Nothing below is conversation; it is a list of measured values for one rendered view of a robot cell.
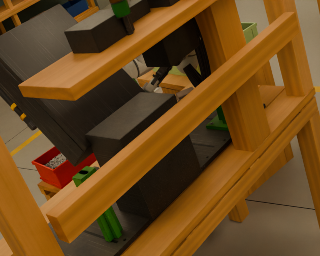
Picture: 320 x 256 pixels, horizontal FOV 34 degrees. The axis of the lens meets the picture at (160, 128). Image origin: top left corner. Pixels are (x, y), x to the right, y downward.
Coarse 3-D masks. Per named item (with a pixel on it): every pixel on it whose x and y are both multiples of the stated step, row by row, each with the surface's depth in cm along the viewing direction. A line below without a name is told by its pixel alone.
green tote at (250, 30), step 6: (246, 24) 317; (252, 24) 310; (246, 30) 307; (252, 30) 310; (246, 36) 309; (252, 36) 312; (246, 42) 310; (174, 66) 325; (198, 66) 306; (174, 72) 328; (180, 72) 323
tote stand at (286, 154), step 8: (152, 72) 346; (256, 72) 315; (264, 72) 319; (144, 80) 340; (168, 80) 325; (176, 80) 320; (184, 80) 316; (264, 80) 321; (272, 80) 325; (168, 88) 324; (176, 88) 316; (288, 144) 345; (288, 152) 347; (280, 160) 343; (288, 160) 348; (272, 168) 340; (280, 168) 345; (264, 176) 336; (256, 184) 333; (248, 192) 330
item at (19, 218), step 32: (224, 0) 185; (288, 0) 215; (224, 32) 186; (288, 64) 227; (256, 96) 204; (256, 128) 206; (0, 160) 128; (0, 192) 128; (0, 224) 135; (32, 224) 136
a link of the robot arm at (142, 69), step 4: (128, 0) 269; (140, 56) 287; (136, 60) 288; (140, 60) 288; (136, 64) 287; (140, 64) 289; (144, 64) 290; (140, 68) 289; (144, 68) 291; (148, 68) 293; (152, 68) 297; (140, 72) 291; (144, 72) 293; (140, 76) 295
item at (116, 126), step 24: (144, 96) 195; (168, 96) 188; (120, 120) 183; (144, 120) 178; (96, 144) 181; (120, 144) 171; (192, 144) 197; (168, 168) 188; (192, 168) 198; (144, 192) 180; (168, 192) 189; (144, 216) 188
